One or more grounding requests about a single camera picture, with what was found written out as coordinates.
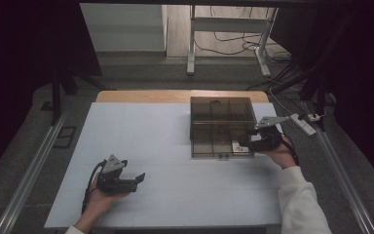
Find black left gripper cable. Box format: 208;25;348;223
81;159;108;215

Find white plug adapter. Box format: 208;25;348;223
306;111;327;123

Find aluminium floor rail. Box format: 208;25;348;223
305;103;374;234
0;106;70;234

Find black floor cables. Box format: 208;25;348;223
194;30;293;64

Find person's right hand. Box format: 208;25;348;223
262;136;298;170

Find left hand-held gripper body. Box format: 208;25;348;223
96;154;139;193

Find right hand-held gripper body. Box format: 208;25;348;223
248;116;290;153

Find brown transparent drawer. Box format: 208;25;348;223
190;121;256;160

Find black curtain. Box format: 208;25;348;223
0;0;103;184
269;0;374;193

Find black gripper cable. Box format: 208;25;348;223
280;134;301;167
81;159;108;215

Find black floor frame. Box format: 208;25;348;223
53;126;78;150

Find person's left hand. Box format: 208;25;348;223
82;179;128;222

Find white power strip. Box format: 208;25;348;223
288;112;318;137

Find white desk frame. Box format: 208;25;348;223
186;4;280;78

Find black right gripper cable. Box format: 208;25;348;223
280;134;301;167

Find white cabinet panel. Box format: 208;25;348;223
79;3;168;53

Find white printed card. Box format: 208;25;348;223
232;141;251;154

